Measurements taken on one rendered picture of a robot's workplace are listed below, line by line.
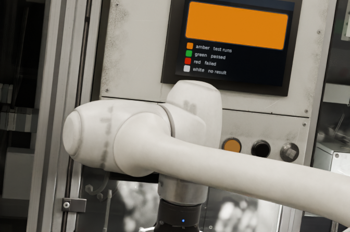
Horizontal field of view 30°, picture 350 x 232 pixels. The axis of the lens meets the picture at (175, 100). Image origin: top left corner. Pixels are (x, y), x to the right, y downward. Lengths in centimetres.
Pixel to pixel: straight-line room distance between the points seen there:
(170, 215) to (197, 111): 19
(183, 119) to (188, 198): 14
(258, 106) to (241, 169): 39
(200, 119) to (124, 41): 22
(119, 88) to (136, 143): 26
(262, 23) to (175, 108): 26
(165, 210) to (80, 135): 25
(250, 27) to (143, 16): 20
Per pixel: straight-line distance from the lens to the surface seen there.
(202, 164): 91
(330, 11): 132
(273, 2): 124
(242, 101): 126
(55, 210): 126
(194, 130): 108
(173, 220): 115
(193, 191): 113
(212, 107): 110
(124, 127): 98
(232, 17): 122
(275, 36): 125
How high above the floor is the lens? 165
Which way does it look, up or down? 7 degrees down
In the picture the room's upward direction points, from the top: 8 degrees clockwise
